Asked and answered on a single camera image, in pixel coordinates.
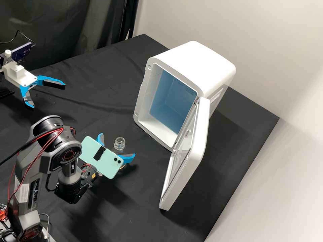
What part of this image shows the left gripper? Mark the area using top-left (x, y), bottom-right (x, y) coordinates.
top-left (3, 61), bottom-right (66, 110)

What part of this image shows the clear flask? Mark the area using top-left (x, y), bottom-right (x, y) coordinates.
top-left (113, 136), bottom-right (127, 154)

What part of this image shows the incubator door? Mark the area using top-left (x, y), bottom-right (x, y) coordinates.
top-left (158, 96), bottom-right (211, 211)

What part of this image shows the white incubator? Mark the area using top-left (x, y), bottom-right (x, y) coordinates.
top-left (133, 40), bottom-right (237, 150)

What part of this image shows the right wrist camera phone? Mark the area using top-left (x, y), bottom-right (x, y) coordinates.
top-left (78, 136), bottom-right (124, 180)

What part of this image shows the wrist camera phone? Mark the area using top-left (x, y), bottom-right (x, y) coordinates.
top-left (0, 42), bottom-right (36, 67)
top-left (78, 136), bottom-right (124, 180)

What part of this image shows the left wrist camera phone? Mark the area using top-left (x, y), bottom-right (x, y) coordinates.
top-left (0, 42), bottom-right (36, 67)

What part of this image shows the black cable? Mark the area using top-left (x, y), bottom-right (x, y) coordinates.
top-left (0, 127), bottom-right (65, 167)
top-left (0, 30), bottom-right (35, 46)

